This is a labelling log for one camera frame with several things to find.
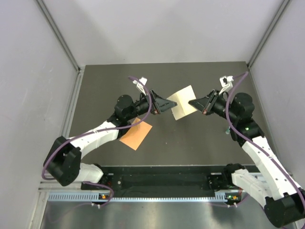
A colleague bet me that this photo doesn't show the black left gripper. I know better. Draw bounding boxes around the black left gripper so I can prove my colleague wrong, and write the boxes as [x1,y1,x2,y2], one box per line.
[126,89,177,121]

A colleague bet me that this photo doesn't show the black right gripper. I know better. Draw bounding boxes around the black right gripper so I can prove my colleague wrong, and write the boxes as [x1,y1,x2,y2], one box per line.
[188,89,238,124]

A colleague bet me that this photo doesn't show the cream paper letter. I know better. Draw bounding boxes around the cream paper letter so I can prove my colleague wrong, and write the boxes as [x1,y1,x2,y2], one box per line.
[167,85,197,121]

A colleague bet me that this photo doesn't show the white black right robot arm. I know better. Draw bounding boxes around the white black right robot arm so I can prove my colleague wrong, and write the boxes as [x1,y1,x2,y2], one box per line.
[188,90,305,228]

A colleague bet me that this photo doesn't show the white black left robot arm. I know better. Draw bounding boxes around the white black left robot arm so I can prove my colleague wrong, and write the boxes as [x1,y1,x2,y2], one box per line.
[43,90,177,189]

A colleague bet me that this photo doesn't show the small white green glue bottle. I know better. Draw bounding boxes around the small white green glue bottle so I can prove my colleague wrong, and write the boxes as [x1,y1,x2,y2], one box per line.
[225,127,230,135]

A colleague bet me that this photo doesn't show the aluminium base profile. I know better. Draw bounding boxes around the aluminium base profile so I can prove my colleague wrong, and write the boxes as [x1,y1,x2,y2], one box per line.
[38,181,81,191]

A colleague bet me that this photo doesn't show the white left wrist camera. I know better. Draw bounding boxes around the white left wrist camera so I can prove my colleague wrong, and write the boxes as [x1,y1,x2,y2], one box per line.
[132,77,147,95]

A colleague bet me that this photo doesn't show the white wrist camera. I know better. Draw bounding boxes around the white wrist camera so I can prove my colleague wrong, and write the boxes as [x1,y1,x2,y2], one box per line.
[132,77,147,95]
[219,76,234,95]

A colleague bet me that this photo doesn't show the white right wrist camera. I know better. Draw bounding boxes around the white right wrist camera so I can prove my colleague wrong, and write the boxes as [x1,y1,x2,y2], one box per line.
[219,76,234,95]

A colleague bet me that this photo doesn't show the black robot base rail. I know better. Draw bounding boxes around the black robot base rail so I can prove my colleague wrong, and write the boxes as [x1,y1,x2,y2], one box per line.
[81,166,263,193]

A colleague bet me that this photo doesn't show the white slotted cable duct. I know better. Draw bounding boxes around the white slotted cable duct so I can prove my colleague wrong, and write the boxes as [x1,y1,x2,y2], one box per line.
[48,192,241,203]

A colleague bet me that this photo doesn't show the right aluminium frame post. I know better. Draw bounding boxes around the right aluminium frame post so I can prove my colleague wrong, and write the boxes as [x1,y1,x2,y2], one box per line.
[247,0,292,70]

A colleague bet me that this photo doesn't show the aluminium frame post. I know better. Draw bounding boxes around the aluminium frame post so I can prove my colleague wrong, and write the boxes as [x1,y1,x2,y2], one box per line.
[34,0,81,73]
[247,0,292,70]

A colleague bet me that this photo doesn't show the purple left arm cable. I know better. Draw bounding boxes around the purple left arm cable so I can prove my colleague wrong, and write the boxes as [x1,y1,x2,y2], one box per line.
[41,75,153,208]

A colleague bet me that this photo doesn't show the left aluminium frame post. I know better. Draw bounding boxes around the left aluminium frame post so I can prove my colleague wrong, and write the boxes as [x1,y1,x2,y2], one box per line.
[34,0,81,73]

